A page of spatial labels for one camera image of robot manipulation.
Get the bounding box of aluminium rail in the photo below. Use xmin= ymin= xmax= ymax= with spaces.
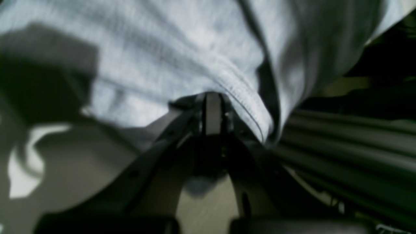
xmin=273 ymin=111 xmax=416 ymax=231

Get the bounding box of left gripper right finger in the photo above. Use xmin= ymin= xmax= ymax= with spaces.
xmin=213 ymin=93 xmax=376 ymax=234

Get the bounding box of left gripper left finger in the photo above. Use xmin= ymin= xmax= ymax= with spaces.
xmin=34 ymin=92 xmax=214 ymax=234

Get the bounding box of grey T-shirt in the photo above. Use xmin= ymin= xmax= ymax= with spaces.
xmin=1 ymin=0 xmax=415 ymax=142

